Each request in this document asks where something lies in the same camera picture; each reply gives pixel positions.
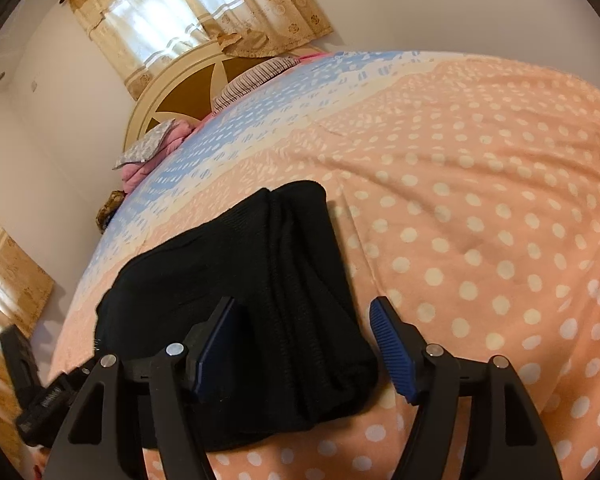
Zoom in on cream and brown headboard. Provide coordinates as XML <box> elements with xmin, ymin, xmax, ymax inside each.
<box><xmin>125</xmin><ymin>40</ymin><xmax>327</xmax><ymax>156</ymax></box>

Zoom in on pink polka dot bedsheet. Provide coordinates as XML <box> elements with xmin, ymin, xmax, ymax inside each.
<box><xmin>47</xmin><ymin>50</ymin><xmax>600</xmax><ymax>480</ymax></box>

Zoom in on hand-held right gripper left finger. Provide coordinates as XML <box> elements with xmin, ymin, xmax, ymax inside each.
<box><xmin>45</xmin><ymin>296</ymin><xmax>252</xmax><ymax>480</ymax></box>

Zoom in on brown fuzzy object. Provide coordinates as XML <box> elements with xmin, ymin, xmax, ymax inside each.
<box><xmin>96</xmin><ymin>189</ymin><xmax>127</xmax><ymax>234</ymax></box>

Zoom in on black pants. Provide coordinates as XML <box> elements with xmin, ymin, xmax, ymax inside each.
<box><xmin>94</xmin><ymin>180</ymin><xmax>380</xmax><ymax>453</ymax></box>

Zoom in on pink quilt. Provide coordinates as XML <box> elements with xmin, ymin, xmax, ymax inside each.
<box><xmin>121</xmin><ymin>119</ymin><xmax>197</xmax><ymax>196</ymax></box>

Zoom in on grey patterned pillow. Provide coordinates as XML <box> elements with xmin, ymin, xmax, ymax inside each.
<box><xmin>114</xmin><ymin>120</ymin><xmax>179</xmax><ymax>170</ymax></box>

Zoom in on striped pillow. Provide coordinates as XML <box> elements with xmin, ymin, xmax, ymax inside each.
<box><xmin>211</xmin><ymin>56</ymin><xmax>302</xmax><ymax>113</ymax></box>

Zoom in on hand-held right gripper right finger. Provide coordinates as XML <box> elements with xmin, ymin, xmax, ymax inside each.
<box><xmin>369</xmin><ymin>297</ymin><xmax>564</xmax><ymax>480</ymax></box>

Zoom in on beige floral curtain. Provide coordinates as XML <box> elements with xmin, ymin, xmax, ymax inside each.
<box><xmin>65</xmin><ymin>0</ymin><xmax>334</xmax><ymax>102</ymax></box>

